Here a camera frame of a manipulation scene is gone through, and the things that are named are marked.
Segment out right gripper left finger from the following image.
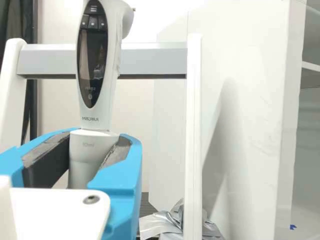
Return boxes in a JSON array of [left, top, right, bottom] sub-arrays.
[[0, 127, 82, 190]]

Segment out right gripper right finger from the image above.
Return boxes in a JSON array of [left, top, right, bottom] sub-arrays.
[[86, 133, 144, 240]]

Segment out pipette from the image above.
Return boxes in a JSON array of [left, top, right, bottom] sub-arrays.
[[67, 0, 137, 190]]

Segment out white pipette stand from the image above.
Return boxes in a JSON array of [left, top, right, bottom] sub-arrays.
[[0, 32, 214, 240]]

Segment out white incubator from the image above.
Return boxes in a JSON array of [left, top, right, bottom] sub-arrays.
[[152, 0, 320, 240]]

